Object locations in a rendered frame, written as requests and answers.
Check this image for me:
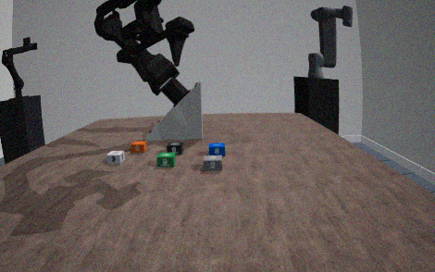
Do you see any blue block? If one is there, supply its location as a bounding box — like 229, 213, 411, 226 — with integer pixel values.
209, 143, 225, 156

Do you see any orange block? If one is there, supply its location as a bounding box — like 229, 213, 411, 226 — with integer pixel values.
130, 142, 147, 154

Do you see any green block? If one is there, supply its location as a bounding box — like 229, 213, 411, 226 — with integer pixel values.
156, 152, 176, 167

